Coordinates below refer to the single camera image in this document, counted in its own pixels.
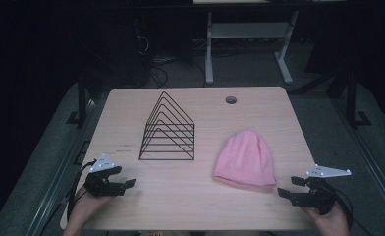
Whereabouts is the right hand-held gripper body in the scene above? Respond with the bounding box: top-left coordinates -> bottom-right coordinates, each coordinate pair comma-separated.
295,164 -> 353,216

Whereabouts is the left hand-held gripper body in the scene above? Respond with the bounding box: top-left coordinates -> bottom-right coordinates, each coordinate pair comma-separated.
82,153 -> 127,199

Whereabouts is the pink knit beanie hat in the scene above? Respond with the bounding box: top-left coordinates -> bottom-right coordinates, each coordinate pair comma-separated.
212,129 -> 278,189

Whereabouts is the black wire file rack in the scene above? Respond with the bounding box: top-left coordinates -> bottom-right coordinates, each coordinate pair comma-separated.
137,90 -> 195,162

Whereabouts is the person's left hand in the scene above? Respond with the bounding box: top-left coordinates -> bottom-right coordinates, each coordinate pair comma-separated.
68,186 -> 114,230

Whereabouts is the person's right hand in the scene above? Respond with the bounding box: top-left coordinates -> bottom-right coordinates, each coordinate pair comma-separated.
302,200 -> 351,236

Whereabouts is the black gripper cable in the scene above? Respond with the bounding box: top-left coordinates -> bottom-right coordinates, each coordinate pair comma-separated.
321,181 -> 375,236
66,158 -> 98,224

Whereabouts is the aluminium frame rail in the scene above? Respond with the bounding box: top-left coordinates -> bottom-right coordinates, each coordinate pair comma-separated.
25,97 -> 98,236
331,96 -> 385,229

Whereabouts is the black metal stand post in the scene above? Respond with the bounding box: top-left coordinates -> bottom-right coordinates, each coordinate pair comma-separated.
344,70 -> 372,130
66,70 -> 89,126

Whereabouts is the bundle of floor cables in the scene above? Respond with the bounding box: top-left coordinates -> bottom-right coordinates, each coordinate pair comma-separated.
137,33 -> 209,88

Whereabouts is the white metal desk frame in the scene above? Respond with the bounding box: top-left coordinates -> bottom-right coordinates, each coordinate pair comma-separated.
203,9 -> 301,86

